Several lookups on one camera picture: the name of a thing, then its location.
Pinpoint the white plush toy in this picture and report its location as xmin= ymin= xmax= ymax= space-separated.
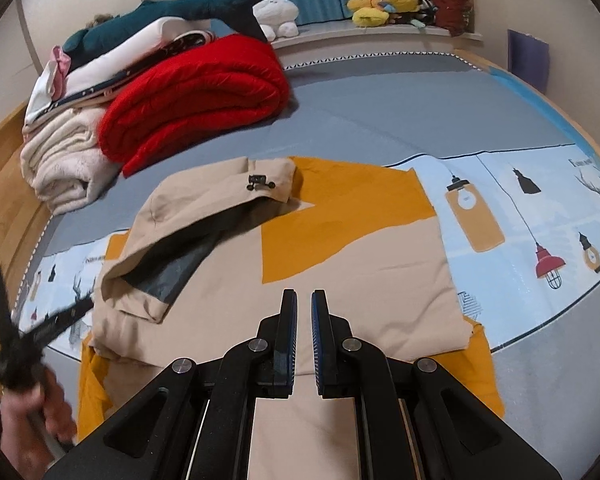
xmin=252 ymin=0 xmax=301 ymax=41

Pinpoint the cream fleece blanket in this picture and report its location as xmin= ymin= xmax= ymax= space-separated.
xmin=20 ymin=107 xmax=126 ymax=216

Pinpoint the bed with grey printed sheet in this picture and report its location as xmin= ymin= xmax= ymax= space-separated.
xmin=0 ymin=50 xmax=600 ymax=461

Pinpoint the dark red cushion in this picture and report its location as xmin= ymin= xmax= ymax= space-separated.
xmin=426 ymin=0 xmax=476 ymax=37

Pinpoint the pink cloth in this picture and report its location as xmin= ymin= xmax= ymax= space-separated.
xmin=50 ymin=46 xmax=74 ymax=98

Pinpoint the person's left hand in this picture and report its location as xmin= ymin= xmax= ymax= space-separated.
xmin=0 ymin=366 xmax=78 ymax=480

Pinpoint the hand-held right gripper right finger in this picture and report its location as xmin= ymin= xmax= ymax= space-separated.
xmin=310 ymin=289 xmax=563 ymax=480

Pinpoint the white folded garment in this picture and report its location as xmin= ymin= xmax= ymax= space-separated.
xmin=24 ymin=60 xmax=68 ymax=128

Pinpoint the white folded quilt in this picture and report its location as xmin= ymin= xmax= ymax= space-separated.
xmin=62 ymin=16 xmax=218 ymax=111

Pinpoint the wooden headboard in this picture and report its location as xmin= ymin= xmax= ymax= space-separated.
xmin=0 ymin=102 xmax=56 ymax=396

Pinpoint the red quilt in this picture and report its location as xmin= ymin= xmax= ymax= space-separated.
xmin=98 ymin=34 xmax=292 ymax=178

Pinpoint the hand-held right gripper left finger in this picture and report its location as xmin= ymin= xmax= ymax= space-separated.
xmin=42 ymin=289 xmax=298 ymax=480

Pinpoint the white wardrobe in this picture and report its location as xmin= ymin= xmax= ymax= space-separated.
xmin=0 ymin=0 xmax=36 ymax=136

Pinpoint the window sill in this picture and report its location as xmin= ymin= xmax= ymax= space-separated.
xmin=270 ymin=22 xmax=483 ymax=68

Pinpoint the beige and orange hooded jacket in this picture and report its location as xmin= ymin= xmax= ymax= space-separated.
xmin=77 ymin=156 xmax=506 ymax=480

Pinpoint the teal shark plush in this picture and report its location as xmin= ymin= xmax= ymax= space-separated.
xmin=62 ymin=0 xmax=288 ymax=56

